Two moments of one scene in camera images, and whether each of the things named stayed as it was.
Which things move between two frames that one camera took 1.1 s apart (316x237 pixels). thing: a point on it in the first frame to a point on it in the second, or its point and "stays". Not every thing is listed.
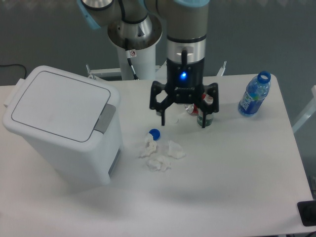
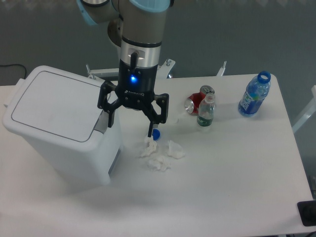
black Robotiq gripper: (185, 82) to (137, 85)
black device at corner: (307, 210) stays
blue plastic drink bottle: (256, 93) stays
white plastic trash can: (76, 121) stays
